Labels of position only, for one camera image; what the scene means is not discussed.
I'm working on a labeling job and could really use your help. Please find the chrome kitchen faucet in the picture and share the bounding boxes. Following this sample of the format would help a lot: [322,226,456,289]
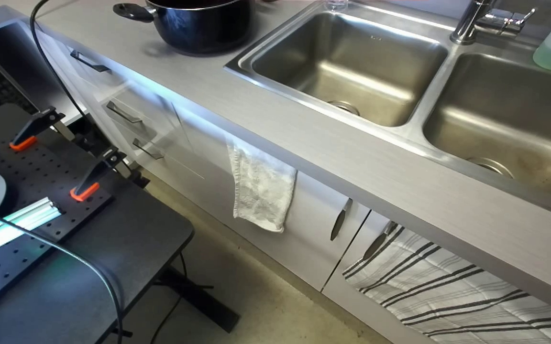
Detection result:
[450,0,536,44]

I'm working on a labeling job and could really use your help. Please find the white hanging dish cloth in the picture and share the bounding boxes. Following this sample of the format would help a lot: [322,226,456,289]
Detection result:
[228,143,297,233]

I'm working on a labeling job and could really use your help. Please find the stainless steel double sink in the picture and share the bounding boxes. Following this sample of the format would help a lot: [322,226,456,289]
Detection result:
[228,2,551,210]

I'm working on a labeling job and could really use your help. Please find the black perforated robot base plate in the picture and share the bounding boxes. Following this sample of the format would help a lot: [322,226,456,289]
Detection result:
[0,138,112,296]

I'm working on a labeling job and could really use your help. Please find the orange handled clamp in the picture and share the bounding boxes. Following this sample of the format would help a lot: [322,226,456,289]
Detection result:
[8,107,75,153]
[69,149,138,203]

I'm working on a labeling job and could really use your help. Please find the grey cabinet fronts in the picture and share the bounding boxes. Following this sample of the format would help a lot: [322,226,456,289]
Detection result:
[43,36,551,344]

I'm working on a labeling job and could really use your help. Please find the black robot table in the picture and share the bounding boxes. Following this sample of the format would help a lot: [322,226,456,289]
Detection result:
[0,178,194,344]

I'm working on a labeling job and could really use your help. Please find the black cooking pot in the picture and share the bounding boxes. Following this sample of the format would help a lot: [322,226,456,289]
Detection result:
[113,0,253,54]

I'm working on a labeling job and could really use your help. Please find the black power cable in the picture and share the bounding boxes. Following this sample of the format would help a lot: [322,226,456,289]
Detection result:
[29,0,92,122]

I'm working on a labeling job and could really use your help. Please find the striped grey dish towel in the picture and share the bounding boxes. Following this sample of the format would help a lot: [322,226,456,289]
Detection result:
[343,224,551,344]

